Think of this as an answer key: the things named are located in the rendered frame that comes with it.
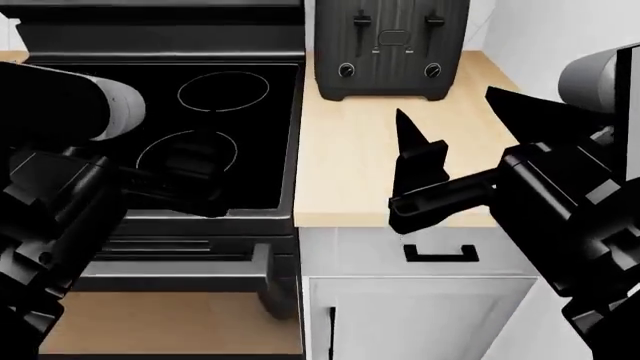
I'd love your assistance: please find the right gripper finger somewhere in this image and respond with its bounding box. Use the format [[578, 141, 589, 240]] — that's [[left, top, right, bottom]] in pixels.
[[392, 108, 450, 200], [486, 86, 609, 146]]

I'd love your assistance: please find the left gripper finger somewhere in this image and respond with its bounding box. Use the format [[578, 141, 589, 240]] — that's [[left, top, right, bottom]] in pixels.
[[166, 130, 236, 189]]

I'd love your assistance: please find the dark grey four-slot toaster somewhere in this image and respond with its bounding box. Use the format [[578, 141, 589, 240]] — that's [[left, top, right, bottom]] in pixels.
[[313, 0, 471, 103]]

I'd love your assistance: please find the black electric stove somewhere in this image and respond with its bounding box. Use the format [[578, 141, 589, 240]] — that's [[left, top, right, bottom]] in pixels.
[[0, 0, 307, 360]]

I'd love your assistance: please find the large round stove burner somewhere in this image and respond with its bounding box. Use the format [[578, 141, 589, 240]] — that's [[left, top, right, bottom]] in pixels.
[[177, 70, 271, 114]]

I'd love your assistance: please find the white cabinet drawer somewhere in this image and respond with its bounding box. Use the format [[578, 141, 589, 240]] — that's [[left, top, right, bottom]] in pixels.
[[298, 225, 540, 279]]

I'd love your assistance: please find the white cabinet door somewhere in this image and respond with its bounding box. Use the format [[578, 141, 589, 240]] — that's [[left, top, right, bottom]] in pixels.
[[306, 276, 540, 360]]

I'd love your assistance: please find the black drawer handle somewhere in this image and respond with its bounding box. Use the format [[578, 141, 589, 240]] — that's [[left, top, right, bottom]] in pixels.
[[403, 243, 480, 264]]

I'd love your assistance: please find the black oven door handle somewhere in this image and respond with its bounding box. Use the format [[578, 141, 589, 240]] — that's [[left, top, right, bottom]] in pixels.
[[74, 242, 297, 321]]

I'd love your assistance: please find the black cabinet door handle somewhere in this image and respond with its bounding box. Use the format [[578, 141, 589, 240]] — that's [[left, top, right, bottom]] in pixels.
[[326, 305, 338, 360]]

